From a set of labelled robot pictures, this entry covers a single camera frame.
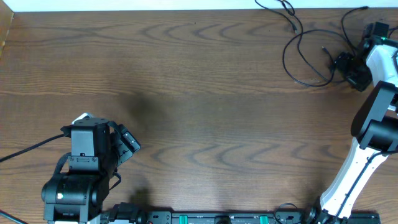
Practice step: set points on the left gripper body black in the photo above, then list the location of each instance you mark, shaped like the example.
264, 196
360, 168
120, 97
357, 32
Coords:
126, 144

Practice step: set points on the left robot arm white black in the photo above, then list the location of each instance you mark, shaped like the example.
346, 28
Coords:
80, 182

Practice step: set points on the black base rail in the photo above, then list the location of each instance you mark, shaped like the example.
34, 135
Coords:
131, 214

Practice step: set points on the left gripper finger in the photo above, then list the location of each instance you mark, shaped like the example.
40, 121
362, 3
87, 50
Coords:
128, 139
122, 147

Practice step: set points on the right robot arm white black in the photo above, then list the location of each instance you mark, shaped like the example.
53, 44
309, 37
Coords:
374, 132

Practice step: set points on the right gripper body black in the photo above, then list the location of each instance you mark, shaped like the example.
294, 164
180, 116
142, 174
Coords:
351, 72

